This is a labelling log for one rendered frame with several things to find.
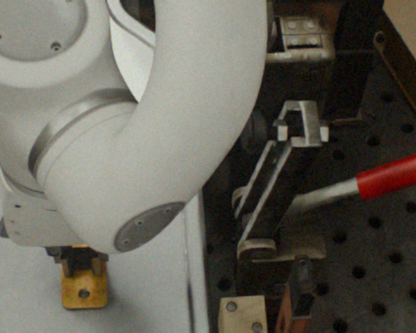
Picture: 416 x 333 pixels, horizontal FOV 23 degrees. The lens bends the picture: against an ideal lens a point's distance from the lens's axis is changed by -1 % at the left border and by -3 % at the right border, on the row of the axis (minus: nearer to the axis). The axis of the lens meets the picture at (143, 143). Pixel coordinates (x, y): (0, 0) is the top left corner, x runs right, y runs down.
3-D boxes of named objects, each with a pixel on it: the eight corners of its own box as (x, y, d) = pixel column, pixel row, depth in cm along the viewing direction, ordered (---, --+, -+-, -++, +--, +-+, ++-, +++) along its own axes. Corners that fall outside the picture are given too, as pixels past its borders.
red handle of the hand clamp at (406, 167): (236, 198, 81) (419, 133, 74) (249, 207, 83) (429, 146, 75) (240, 245, 79) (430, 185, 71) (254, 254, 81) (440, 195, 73)
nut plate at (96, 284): (60, 218, 88) (58, 212, 86) (104, 215, 88) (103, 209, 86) (61, 309, 83) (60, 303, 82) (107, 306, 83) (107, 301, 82)
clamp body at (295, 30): (211, 186, 123) (223, -4, 91) (305, 181, 123) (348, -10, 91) (217, 257, 118) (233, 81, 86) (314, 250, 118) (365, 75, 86)
